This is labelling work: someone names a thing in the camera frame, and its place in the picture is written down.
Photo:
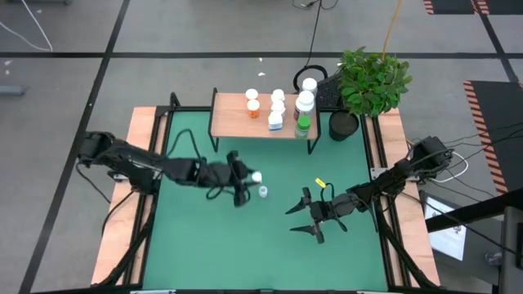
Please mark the grey cabinet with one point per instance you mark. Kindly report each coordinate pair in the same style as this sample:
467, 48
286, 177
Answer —
510, 253

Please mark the silver aluminium bar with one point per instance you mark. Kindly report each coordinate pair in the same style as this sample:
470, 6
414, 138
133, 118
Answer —
374, 291
153, 291

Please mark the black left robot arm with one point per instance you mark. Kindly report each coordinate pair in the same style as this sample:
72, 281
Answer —
135, 163

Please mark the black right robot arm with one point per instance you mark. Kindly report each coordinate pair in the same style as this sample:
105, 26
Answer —
392, 179

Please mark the large white-capped supplement bottle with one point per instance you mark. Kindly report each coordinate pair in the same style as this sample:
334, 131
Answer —
306, 99

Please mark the black mat orange striped edge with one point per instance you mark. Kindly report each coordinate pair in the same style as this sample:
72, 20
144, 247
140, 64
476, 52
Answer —
506, 122
453, 6

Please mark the black mesh object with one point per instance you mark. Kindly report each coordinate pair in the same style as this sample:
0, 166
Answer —
329, 96

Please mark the monitor with white screen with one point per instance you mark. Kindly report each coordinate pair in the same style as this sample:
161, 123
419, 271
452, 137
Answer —
445, 237

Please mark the translucent white bottle pink powder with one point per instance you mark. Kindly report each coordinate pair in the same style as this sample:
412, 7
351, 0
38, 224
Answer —
263, 191

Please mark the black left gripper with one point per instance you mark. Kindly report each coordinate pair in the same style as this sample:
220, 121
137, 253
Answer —
216, 175

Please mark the yellow tag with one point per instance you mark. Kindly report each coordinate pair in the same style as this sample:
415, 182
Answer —
320, 183

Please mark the green table mat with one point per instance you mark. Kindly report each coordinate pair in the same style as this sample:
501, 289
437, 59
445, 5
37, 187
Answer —
245, 265

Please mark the white Excedrin bottle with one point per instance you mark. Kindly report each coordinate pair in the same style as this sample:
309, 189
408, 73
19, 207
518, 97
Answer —
256, 176

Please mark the white-capped bottle red green label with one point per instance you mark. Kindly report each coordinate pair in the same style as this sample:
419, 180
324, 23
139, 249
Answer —
309, 83

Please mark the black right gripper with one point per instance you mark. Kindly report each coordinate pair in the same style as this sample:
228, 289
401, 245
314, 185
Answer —
331, 208

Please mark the black aluminium table frame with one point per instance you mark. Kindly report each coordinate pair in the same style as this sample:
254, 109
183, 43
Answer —
184, 108

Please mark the green potted plant black pot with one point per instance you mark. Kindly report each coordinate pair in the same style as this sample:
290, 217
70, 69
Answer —
372, 81

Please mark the grey flat floor object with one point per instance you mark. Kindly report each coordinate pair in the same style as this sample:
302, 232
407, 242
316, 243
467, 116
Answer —
10, 90

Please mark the green caffeine bottle green cap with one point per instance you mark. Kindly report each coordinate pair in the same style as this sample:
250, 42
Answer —
303, 121

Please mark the black metal beam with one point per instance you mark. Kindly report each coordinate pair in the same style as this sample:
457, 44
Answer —
470, 210

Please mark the wooden shelf black metal frame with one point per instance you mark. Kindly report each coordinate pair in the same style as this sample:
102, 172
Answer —
233, 122

